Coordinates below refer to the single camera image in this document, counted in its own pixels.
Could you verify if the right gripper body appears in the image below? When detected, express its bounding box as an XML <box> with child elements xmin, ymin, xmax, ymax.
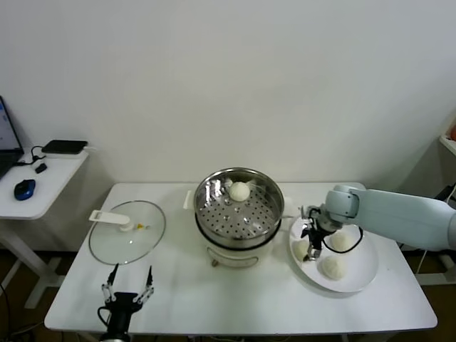
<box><xmin>300</xmin><ymin>204</ymin><xmax>336</xmax><ymax>247</ymax></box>

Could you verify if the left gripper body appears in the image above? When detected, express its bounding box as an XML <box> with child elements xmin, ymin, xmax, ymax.
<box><xmin>105</xmin><ymin>291</ymin><xmax>143</xmax><ymax>333</ymax></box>

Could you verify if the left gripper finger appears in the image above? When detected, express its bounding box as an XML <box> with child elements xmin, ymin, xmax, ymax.
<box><xmin>101</xmin><ymin>263</ymin><xmax>120</xmax><ymax>304</ymax></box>
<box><xmin>137</xmin><ymin>265</ymin><xmax>156</xmax><ymax>308</ymax></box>

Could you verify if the white steamed baozi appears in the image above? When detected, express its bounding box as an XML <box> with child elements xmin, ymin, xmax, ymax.
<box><xmin>228</xmin><ymin>180</ymin><xmax>251</xmax><ymax>202</ymax></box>
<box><xmin>321</xmin><ymin>256</ymin><xmax>347</xmax><ymax>281</ymax></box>
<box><xmin>330</xmin><ymin>232</ymin><xmax>353</xmax><ymax>253</ymax></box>
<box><xmin>292</xmin><ymin>240</ymin><xmax>308</xmax><ymax>263</ymax></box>

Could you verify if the perforated steel steamer basket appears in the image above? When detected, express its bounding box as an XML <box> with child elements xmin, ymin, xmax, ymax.
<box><xmin>195</xmin><ymin>167</ymin><xmax>286</xmax><ymax>250</ymax></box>

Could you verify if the white round plate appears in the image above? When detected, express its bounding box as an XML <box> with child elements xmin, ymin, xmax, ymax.
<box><xmin>288</xmin><ymin>210</ymin><xmax>380</xmax><ymax>294</ymax></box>

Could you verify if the white electric cooker base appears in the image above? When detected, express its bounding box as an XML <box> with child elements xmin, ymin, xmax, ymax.
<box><xmin>182</xmin><ymin>190</ymin><xmax>296</xmax><ymax>268</ymax></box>

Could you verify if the white side table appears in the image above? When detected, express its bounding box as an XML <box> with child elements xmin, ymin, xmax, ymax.
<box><xmin>0</xmin><ymin>149</ymin><xmax>90</xmax><ymax>310</ymax></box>

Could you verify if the blue computer mouse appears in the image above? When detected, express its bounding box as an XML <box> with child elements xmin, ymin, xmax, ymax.
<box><xmin>13</xmin><ymin>179</ymin><xmax>37</xmax><ymax>201</ymax></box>

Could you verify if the black flat device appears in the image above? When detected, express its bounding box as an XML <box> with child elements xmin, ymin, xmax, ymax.
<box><xmin>41</xmin><ymin>139</ymin><xmax>89</xmax><ymax>155</ymax></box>

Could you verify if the black laptop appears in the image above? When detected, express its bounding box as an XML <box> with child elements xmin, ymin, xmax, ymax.
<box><xmin>0</xmin><ymin>95</ymin><xmax>26</xmax><ymax>181</ymax></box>

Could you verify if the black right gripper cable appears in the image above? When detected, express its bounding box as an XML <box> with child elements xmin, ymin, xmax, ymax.
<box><xmin>322</xmin><ymin>226</ymin><xmax>365</xmax><ymax>255</ymax></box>

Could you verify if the glass lid with white handle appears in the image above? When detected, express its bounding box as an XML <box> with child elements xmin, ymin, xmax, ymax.
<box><xmin>88</xmin><ymin>199</ymin><xmax>167</xmax><ymax>266</ymax></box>

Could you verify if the black hanging cable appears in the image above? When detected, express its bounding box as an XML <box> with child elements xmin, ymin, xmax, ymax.
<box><xmin>432</xmin><ymin>183</ymin><xmax>456</xmax><ymax>207</ymax></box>

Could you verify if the thin black desk cable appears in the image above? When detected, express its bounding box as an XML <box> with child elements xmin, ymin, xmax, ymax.
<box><xmin>14</xmin><ymin>145</ymin><xmax>46</xmax><ymax>169</ymax></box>

